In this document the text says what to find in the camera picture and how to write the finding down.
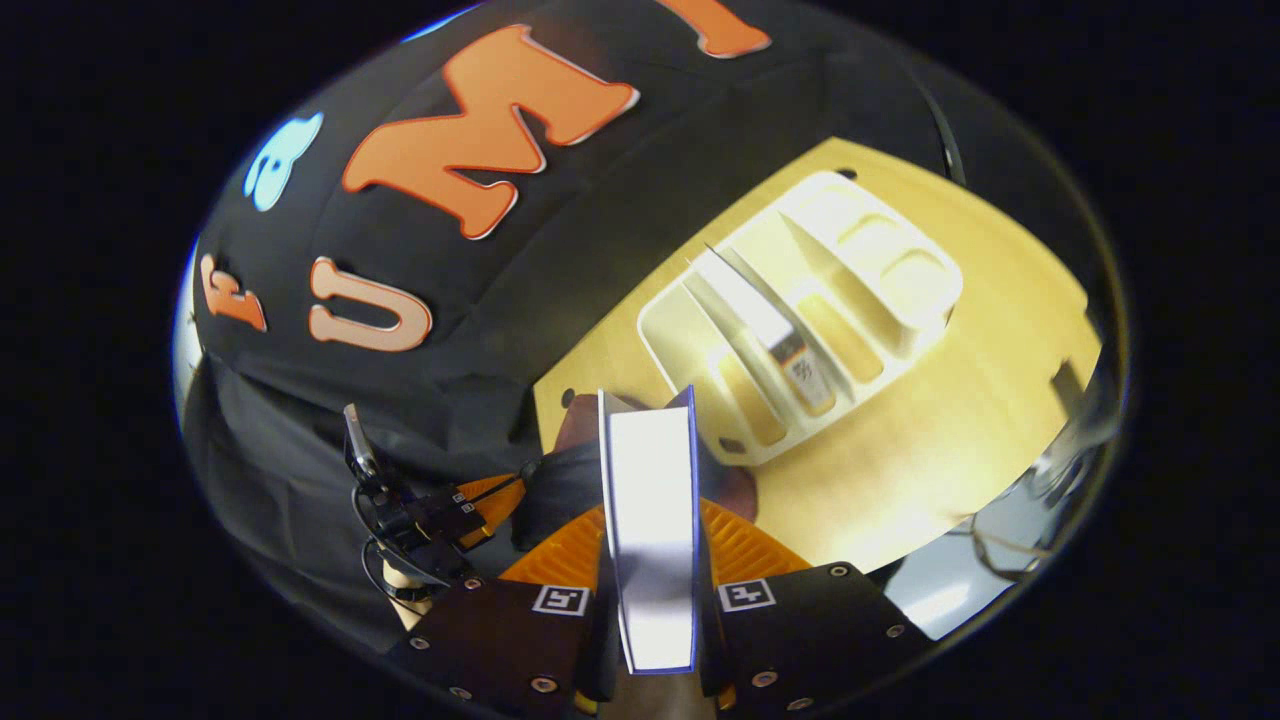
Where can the maroon fabric schoolbag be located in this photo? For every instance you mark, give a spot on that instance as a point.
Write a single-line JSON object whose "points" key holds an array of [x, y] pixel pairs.
{"points": [[565, 490]]}

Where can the grey cover book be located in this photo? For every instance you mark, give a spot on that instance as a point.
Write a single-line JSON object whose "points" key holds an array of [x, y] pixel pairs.
{"points": [[765, 325]]}

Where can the black backdrop cloth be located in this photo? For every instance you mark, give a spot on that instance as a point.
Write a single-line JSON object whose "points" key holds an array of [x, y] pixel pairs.
{"points": [[600, 200]]}

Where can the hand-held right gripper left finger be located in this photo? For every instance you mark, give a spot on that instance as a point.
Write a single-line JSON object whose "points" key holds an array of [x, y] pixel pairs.
{"points": [[500, 630]]}

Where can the white slotted bookshelf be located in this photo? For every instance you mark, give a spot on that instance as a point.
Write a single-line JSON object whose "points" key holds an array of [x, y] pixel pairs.
{"points": [[880, 270]]}

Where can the blue cover book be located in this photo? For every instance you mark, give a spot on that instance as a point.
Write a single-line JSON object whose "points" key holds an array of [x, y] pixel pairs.
{"points": [[650, 520]]}

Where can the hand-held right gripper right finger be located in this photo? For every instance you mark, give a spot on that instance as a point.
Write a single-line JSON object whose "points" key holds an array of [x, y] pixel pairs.
{"points": [[800, 630]]}

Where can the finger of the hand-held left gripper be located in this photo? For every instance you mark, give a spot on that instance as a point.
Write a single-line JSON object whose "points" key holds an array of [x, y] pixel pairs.
{"points": [[495, 500]]}

